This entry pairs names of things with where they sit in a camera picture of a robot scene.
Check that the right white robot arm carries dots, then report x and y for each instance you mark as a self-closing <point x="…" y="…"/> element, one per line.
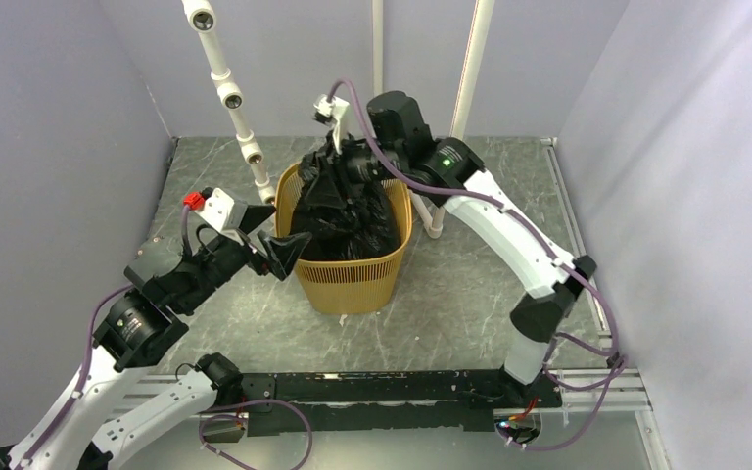
<point x="389" y="139"/>

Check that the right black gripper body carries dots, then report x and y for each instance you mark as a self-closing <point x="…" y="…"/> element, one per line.
<point x="359" y="165"/>

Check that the yellow plastic trash bin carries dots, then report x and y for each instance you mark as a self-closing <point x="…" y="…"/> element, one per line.
<point x="353" y="286"/>

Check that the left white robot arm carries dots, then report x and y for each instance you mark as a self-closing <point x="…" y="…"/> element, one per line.
<point x="132" y="329"/>

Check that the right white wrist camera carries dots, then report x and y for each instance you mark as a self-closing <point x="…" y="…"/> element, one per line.
<point x="336" y="114"/>

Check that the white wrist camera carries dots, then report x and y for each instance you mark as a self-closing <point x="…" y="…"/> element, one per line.
<point x="221" y="210"/>
<point x="336" y="114"/>

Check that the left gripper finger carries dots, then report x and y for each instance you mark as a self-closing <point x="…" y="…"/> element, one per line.
<point x="283" y="253"/>
<point x="250" y="217"/>

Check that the aluminium side rail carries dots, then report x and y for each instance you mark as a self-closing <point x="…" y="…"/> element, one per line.
<point x="616" y="387"/>

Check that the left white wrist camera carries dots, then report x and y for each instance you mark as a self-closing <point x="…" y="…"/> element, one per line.
<point x="221" y="210"/>

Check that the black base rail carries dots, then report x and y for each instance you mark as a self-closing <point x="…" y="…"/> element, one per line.
<point x="468" y="399"/>

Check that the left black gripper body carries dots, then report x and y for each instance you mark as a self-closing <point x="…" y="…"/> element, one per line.
<point x="236" y="256"/>

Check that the black trash bag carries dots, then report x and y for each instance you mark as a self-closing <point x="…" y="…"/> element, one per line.
<point x="366" y="228"/>

